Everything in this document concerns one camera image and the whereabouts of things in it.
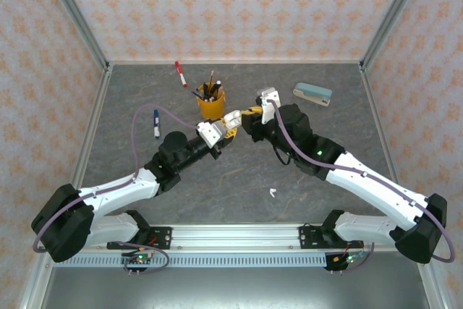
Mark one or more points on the white earbud charging case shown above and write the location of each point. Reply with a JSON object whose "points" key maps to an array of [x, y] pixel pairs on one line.
{"points": [[231, 118]]}

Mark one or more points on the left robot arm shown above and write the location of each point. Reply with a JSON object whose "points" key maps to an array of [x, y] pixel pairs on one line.
{"points": [[119, 189]]}

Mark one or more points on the yellow pen cup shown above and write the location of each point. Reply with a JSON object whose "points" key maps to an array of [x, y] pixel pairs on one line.
{"points": [[210, 106]]}

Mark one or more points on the black pen with white cap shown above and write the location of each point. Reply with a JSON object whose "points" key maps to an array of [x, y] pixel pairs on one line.
{"points": [[217, 86]]}

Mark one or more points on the blue whiteboard marker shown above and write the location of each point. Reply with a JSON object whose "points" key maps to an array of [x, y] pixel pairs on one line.
{"points": [[156, 121]]}

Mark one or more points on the blue pen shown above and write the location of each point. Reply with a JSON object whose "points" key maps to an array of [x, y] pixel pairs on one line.
{"points": [[197, 95]]}

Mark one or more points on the teal and beige stapler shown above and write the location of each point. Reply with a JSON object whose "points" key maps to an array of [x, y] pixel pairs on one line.
{"points": [[313, 95]]}

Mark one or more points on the wooden pencil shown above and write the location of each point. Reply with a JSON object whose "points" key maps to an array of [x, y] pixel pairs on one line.
{"points": [[211, 78]]}

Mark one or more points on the red whiteboard marker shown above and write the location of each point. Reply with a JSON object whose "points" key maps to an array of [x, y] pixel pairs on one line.
{"points": [[181, 74]]}

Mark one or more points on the grey metal panel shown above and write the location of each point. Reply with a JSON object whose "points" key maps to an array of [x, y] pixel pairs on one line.
{"points": [[231, 287]]}

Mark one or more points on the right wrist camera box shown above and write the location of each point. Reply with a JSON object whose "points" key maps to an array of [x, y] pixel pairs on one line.
{"points": [[266, 113]]}

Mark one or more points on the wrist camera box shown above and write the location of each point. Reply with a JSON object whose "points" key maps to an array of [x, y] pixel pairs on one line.
{"points": [[210, 135], [266, 113]]}

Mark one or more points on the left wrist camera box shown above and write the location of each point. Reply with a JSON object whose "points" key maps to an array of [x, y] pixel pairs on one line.
{"points": [[210, 135]]}

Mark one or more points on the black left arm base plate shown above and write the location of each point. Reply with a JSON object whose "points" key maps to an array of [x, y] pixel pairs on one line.
{"points": [[162, 236]]}

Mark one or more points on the aluminium table side rail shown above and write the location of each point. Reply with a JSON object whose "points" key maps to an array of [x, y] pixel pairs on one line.
{"points": [[373, 106], [100, 99]]}

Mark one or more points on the aluminium mounting rail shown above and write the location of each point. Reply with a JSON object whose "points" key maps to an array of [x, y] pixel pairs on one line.
{"points": [[235, 238]]}

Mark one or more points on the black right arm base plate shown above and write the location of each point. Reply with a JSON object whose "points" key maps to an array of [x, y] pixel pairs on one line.
{"points": [[307, 240]]}

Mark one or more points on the aluminium frame post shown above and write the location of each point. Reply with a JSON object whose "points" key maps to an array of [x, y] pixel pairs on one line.
{"points": [[393, 12], [74, 12]]}

